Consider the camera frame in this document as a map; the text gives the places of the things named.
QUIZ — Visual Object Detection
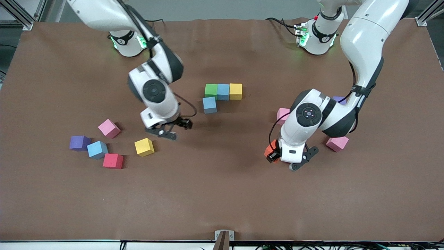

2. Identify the red foam cube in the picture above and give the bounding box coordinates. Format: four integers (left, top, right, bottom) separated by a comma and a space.
103, 153, 124, 169

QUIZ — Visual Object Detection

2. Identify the white table front rail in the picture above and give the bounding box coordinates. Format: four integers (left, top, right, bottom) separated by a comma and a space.
0, 240, 444, 250

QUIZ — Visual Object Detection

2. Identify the black left base cable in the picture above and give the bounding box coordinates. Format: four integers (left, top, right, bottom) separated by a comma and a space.
265, 17, 301, 38

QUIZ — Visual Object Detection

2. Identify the green foam cube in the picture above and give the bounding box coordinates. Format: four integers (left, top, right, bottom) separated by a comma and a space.
204, 83, 218, 99

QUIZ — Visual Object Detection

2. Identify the brown table cover sheet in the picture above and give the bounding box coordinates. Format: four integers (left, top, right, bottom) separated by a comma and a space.
0, 18, 444, 242

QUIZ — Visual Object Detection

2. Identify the pink foam cube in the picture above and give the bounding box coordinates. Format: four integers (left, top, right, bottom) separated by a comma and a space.
326, 136, 349, 153
97, 119, 121, 139
276, 108, 291, 125

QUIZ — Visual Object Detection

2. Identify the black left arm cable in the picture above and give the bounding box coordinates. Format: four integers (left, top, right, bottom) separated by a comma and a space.
269, 61, 359, 146

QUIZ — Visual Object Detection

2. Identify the orange foam cube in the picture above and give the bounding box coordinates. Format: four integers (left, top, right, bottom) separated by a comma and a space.
264, 139, 279, 163

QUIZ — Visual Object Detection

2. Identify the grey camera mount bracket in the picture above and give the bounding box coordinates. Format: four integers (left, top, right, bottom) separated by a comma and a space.
212, 230, 235, 250

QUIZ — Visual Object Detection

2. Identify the yellow foam cube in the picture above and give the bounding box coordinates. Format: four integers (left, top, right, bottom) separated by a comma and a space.
134, 137, 155, 157
229, 83, 243, 101

